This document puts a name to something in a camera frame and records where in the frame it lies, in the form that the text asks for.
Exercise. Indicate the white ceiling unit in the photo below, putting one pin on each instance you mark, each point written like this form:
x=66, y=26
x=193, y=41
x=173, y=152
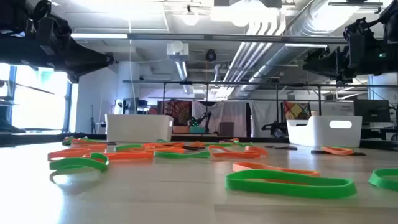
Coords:
x=177, y=51

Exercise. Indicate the black overhead frame rail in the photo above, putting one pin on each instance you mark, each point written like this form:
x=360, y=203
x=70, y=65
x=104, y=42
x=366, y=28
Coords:
x=217, y=37

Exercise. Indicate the orange box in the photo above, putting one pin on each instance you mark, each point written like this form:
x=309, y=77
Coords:
x=181, y=129

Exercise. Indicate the white hanging sheet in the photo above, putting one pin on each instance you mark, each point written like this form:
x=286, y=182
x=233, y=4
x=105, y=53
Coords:
x=230, y=112
x=264, y=112

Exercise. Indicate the ceiling strip light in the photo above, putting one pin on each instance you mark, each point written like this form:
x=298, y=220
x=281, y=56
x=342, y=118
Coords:
x=99, y=35

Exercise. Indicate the green rubber band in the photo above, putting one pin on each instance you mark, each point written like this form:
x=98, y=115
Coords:
x=127, y=147
x=280, y=190
x=77, y=162
x=161, y=141
x=241, y=143
x=88, y=139
x=66, y=141
x=374, y=180
x=180, y=155

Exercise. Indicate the teal box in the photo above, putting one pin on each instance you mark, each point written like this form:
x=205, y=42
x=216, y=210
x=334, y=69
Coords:
x=197, y=130

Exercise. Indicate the diamond patterned hanging cloth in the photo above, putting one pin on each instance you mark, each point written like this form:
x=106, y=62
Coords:
x=297, y=110

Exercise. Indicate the black metal rack frame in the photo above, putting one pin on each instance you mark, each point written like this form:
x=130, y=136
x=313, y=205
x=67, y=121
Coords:
x=319, y=102

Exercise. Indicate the bright window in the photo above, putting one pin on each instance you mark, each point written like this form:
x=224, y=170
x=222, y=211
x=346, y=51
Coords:
x=37, y=102

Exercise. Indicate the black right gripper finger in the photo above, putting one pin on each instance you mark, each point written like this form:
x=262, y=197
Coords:
x=329, y=63

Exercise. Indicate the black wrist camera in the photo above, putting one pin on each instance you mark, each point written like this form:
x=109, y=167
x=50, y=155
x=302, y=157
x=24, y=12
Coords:
x=53, y=34
x=356, y=46

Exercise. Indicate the black tripod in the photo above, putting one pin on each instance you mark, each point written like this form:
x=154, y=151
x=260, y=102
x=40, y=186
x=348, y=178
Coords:
x=92, y=121

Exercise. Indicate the grey bin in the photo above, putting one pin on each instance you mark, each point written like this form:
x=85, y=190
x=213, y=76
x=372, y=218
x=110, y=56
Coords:
x=227, y=129

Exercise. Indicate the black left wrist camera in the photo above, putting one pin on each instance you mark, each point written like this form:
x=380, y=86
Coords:
x=53, y=34

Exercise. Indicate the white plastic basket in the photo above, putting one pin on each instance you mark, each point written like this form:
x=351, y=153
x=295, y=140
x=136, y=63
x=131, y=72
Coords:
x=138, y=129
x=311, y=133

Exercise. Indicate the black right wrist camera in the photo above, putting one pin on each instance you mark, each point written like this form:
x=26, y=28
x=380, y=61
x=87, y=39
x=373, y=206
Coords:
x=356, y=46

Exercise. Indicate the white globe ceiling lamp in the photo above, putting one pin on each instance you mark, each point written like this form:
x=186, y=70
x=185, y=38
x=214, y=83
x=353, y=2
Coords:
x=190, y=18

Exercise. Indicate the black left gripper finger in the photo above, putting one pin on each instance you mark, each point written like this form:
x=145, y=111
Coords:
x=90, y=63

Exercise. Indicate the black overhead camera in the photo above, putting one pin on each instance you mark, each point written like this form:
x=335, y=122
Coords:
x=211, y=55

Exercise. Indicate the black ceiling light track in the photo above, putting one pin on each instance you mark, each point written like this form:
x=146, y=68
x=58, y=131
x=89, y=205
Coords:
x=354, y=4

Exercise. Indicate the white ceiling pipes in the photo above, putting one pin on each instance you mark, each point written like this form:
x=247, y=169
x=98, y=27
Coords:
x=248, y=53

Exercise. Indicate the red patterned hanging cloth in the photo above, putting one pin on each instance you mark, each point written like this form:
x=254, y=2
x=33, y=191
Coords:
x=177, y=112

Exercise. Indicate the silver ventilation duct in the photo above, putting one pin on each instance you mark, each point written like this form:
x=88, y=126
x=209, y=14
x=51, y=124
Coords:
x=311, y=18

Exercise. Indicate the black computer monitor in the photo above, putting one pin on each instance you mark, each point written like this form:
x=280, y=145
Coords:
x=371, y=110

